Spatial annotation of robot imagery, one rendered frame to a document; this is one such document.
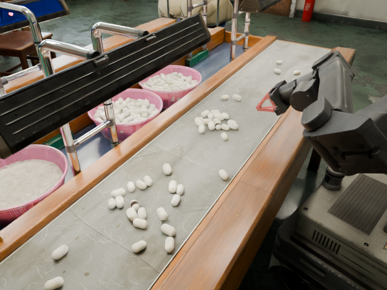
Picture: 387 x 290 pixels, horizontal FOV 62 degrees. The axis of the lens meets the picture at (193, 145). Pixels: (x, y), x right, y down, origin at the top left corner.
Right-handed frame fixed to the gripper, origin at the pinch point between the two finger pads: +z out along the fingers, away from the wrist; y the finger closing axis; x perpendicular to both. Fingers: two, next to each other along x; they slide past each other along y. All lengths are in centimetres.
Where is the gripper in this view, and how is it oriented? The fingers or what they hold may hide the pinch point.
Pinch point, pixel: (258, 107)
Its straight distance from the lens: 99.5
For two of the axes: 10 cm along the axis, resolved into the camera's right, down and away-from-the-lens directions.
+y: -5.2, 5.1, -6.8
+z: -6.5, 2.9, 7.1
